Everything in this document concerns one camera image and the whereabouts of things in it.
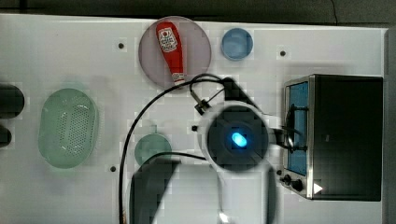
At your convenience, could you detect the blue bowl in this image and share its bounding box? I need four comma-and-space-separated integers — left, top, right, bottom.
220, 28, 254, 61

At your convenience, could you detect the grey round plate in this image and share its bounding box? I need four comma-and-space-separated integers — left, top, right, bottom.
138, 16, 211, 89

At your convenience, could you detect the green cup with handle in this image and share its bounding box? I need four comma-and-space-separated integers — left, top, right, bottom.
134, 125, 172, 165

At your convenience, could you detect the black toaster oven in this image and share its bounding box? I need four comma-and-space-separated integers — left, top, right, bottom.
278, 74, 384, 202

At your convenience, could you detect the red plush ketchup bottle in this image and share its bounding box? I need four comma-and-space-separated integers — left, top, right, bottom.
156, 21, 185, 86

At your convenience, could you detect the large black pot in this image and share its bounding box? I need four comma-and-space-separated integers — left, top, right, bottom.
0, 83, 25, 119

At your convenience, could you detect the green oval colander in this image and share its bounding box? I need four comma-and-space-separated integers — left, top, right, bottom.
38, 89, 99, 169

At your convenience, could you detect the small black pot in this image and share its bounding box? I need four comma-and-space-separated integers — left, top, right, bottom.
0, 126, 12, 147

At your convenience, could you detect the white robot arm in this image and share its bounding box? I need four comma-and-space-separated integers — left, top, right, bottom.
127, 101, 279, 224

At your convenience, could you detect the black cable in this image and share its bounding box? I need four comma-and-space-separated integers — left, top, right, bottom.
118, 73, 226, 224

